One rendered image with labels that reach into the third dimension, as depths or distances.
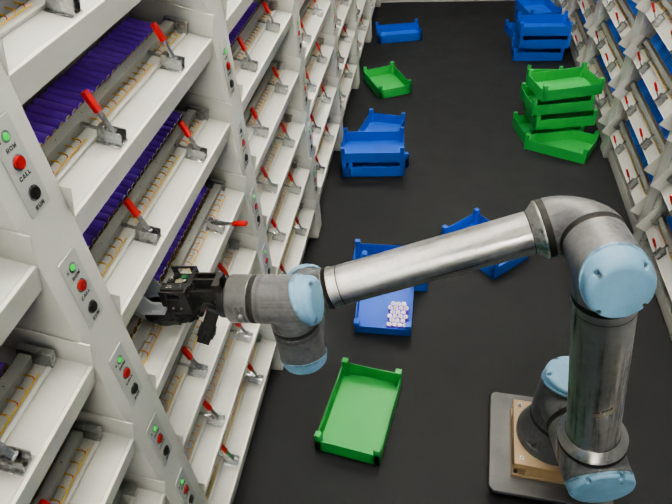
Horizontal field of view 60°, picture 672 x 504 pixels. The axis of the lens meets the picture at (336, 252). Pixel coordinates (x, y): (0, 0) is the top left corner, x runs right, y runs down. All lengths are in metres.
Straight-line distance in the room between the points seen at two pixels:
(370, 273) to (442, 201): 1.57
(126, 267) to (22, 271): 0.29
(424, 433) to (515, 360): 0.43
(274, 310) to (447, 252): 0.35
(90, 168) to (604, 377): 0.97
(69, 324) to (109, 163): 0.25
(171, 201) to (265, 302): 0.29
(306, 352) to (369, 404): 0.86
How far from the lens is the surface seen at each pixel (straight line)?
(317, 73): 2.54
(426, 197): 2.71
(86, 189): 0.90
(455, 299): 2.23
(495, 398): 1.90
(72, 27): 0.88
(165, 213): 1.14
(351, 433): 1.88
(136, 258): 1.06
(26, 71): 0.79
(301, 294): 1.00
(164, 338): 1.19
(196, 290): 1.08
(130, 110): 1.06
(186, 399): 1.33
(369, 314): 2.14
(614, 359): 1.19
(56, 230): 0.82
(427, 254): 1.14
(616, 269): 1.02
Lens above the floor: 1.62
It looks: 42 degrees down
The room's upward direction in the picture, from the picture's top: 5 degrees counter-clockwise
